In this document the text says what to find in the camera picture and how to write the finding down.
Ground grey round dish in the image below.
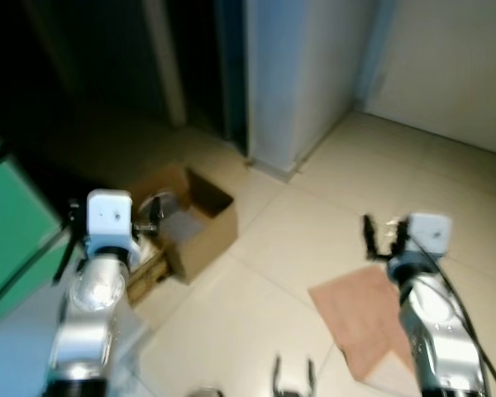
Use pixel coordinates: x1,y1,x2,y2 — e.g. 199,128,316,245
152,192,206,246

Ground open brown cardboard box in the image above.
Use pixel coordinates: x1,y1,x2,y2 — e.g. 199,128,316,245
126,160,238,309

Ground flat brown cardboard sheet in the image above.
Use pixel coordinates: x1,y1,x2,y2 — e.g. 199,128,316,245
308,264,416,385

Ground green panel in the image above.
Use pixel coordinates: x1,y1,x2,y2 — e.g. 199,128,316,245
0,122,74,330

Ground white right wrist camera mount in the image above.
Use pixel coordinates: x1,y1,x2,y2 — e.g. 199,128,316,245
404,213,453,254

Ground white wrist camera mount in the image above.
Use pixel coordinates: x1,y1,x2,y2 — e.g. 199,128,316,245
404,213,453,254
85,189,135,256

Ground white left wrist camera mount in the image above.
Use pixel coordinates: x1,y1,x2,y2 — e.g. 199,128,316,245
85,189,135,256

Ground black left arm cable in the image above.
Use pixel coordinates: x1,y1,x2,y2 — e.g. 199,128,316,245
53,197,90,286

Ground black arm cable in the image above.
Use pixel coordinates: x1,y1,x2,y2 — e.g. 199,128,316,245
420,246,496,397
53,197,90,286

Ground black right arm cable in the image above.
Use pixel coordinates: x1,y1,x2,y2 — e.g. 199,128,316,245
420,246,496,397

